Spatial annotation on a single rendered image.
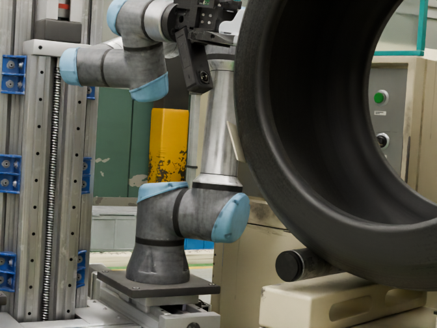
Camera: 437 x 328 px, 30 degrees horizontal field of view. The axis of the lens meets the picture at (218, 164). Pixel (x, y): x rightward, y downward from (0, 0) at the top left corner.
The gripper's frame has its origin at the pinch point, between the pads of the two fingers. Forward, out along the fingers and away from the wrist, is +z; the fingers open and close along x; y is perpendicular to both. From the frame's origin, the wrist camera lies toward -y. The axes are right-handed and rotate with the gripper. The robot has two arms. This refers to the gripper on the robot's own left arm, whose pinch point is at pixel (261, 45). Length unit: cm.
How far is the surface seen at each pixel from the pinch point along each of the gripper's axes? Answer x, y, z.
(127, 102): 538, -65, -611
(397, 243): -12.3, -22.3, 36.3
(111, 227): 336, -146, -389
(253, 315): 59, -65, -35
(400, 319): 12.1, -38.9, 26.8
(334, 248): -11.9, -25.5, 27.2
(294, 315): -10.8, -36.6, 22.1
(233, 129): -10.7, -13.1, 5.8
